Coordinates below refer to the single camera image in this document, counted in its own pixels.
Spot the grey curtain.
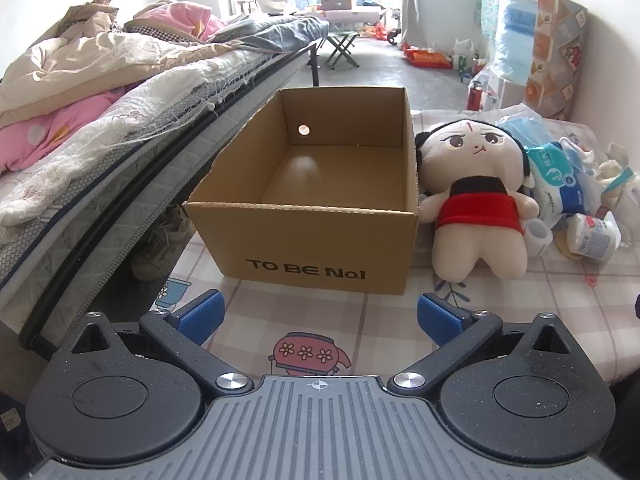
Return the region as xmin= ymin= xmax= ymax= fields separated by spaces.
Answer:
xmin=400 ymin=0 xmax=441 ymax=51

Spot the pink dotted bedding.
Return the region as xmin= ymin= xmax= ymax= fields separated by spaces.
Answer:
xmin=0 ymin=90 xmax=126 ymax=173

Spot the clear plastic printed packet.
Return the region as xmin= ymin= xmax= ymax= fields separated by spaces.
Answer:
xmin=560 ymin=137 xmax=608 ymax=211

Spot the white tape roll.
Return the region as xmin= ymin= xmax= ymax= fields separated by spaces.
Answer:
xmin=525 ymin=217 xmax=555 ymax=258

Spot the checked printed tablecloth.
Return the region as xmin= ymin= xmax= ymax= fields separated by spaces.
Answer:
xmin=155 ymin=107 xmax=640 ymax=396

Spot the white lace bed sheet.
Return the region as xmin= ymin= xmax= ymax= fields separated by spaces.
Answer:
xmin=0 ymin=50 xmax=281 ymax=231

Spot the orange patterned folded board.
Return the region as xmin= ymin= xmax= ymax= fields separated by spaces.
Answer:
xmin=520 ymin=0 xmax=588 ymax=121

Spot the brown cardboard box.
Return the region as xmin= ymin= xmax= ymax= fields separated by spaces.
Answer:
xmin=182 ymin=86 xmax=421 ymax=296

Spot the pink pillow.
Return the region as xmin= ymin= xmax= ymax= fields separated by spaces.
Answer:
xmin=125 ymin=2 xmax=226 ymax=43

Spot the cream quilt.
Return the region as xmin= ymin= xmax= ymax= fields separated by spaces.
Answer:
xmin=0 ymin=0 xmax=236 ymax=116

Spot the green folding stool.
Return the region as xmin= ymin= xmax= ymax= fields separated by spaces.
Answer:
xmin=325 ymin=30 xmax=361 ymax=70

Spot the blue and teal tissue pack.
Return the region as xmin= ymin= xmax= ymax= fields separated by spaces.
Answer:
xmin=522 ymin=142 xmax=593 ymax=223

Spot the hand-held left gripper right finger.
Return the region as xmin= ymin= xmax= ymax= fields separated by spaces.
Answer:
xmin=387 ymin=292 xmax=583 ymax=396

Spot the blue water dispenser bottle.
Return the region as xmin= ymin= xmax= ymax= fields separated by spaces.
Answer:
xmin=497 ymin=0 xmax=543 ymax=86

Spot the plush doll with red shirt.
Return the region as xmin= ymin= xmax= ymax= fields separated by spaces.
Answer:
xmin=414 ymin=117 xmax=542 ymax=281

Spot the white yogurt cup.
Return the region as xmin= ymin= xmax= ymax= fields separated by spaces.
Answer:
xmin=567 ymin=211 xmax=622 ymax=261

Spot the bag of blue face masks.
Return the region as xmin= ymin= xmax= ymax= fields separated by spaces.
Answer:
xmin=495 ymin=102 xmax=556 ymax=148

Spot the white water dispenser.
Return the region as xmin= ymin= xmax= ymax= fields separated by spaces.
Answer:
xmin=480 ymin=65 xmax=526 ymax=111

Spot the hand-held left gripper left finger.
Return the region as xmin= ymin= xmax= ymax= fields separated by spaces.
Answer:
xmin=59 ymin=289 xmax=256 ymax=396

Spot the grey blue blanket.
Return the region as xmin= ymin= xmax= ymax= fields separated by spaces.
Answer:
xmin=215 ymin=12 xmax=331 ymax=56

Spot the low white table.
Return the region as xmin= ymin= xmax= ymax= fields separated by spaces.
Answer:
xmin=295 ymin=2 xmax=391 ymax=23

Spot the bed with grey mattress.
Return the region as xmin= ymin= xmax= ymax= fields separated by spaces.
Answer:
xmin=0 ymin=10 xmax=331 ymax=376

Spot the white plastic bag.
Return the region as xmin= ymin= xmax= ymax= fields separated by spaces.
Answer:
xmin=452 ymin=39 xmax=476 ymax=72

